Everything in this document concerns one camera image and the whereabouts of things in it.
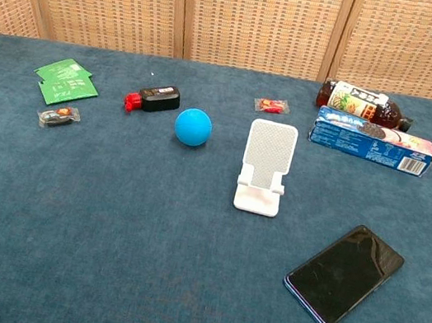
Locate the black smartphone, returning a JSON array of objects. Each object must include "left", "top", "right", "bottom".
[{"left": 276, "top": 213, "right": 411, "bottom": 323}]

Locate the white phone stand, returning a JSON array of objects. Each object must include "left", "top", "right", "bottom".
[{"left": 231, "top": 116, "right": 301, "bottom": 219}]

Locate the blue ball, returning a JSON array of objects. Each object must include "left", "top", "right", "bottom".
[{"left": 171, "top": 105, "right": 216, "bottom": 150}]

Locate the red wrapped candy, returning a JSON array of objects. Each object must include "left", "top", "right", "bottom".
[{"left": 252, "top": 93, "right": 293, "bottom": 117}]

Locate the black bottle with red cap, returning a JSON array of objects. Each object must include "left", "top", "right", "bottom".
[{"left": 122, "top": 77, "right": 184, "bottom": 122}]

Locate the blue table cloth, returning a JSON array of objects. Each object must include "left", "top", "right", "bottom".
[{"left": 0, "top": 21, "right": 432, "bottom": 323}]

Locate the woven rattan folding screen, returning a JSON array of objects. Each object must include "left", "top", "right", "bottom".
[{"left": 0, "top": 0, "right": 432, "bottom": 122}]

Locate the brown tea drink bottle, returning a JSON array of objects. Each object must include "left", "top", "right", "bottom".
[{"left": 312, "top": 76, "right": 419, "bottom": 134}]

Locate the blue cookie box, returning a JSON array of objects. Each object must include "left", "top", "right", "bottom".
[{"left": 304, "top": 104, "right": 432, "bottom": 181}]

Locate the green tea sachet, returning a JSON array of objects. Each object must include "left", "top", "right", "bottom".
[
  {"left": 34, "top": 67, "right": 102, "bottom": 115},
  {"left": 32, "top": 52, "right": 95, "bottom": 88}
]

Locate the dark wrapped candy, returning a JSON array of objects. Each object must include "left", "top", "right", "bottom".
[{"left": 35, "top": 101, "right": 84, "bottom": 135}]

